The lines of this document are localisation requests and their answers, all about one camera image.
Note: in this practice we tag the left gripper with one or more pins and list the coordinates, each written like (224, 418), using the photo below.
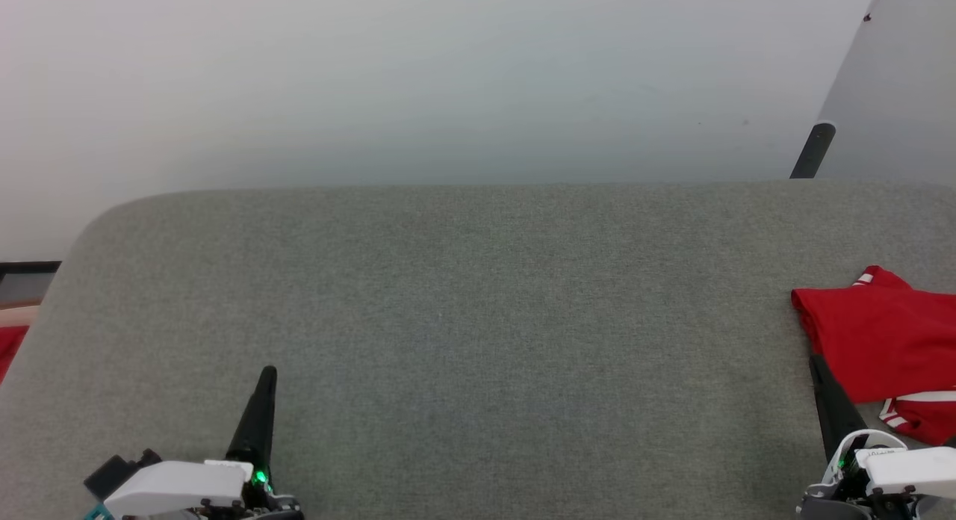
(280, 509)

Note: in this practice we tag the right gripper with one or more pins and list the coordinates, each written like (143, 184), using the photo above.
(829, 505)

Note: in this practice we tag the red white basketball jersey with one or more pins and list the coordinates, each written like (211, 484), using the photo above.
(881, 341)

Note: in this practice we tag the red cloth item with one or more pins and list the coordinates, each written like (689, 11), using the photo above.
(9, 348)

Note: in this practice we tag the black metal pole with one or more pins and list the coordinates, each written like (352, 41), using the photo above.
(812, 150)

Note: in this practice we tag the black skirting strip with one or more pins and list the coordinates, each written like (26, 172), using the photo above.
(30, 267)

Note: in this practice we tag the grey board panel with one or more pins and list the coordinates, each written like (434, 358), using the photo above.
(904, 79)

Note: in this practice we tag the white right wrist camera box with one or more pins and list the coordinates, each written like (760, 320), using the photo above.
(915, 468)

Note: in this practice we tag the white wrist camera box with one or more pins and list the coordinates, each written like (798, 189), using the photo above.
(175, 486)
(915, 468)

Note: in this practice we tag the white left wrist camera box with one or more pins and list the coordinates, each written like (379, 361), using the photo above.
(175, 486)

